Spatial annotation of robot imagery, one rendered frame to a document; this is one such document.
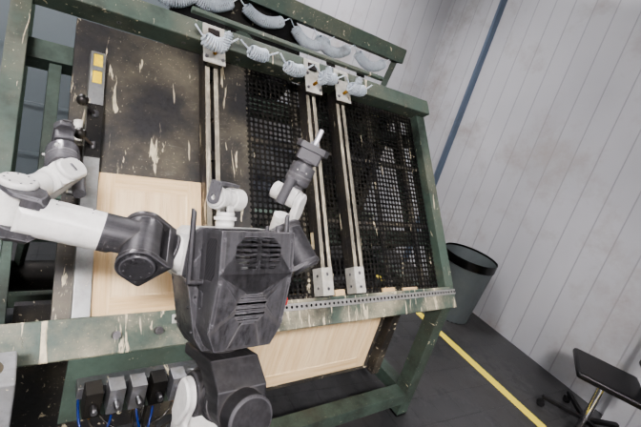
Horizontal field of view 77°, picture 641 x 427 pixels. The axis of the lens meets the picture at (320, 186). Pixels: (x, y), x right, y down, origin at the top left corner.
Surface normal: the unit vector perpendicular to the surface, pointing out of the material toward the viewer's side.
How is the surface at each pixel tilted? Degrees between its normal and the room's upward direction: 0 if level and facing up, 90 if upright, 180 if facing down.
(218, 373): 22
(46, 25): 90
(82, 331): 53
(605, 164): 90
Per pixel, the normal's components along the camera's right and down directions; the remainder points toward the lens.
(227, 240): 0.62, -0.03
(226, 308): 0.57, 0.22
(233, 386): 0.47, -0.73
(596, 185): -0.84, -0.13
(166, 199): 0.60, -0.27
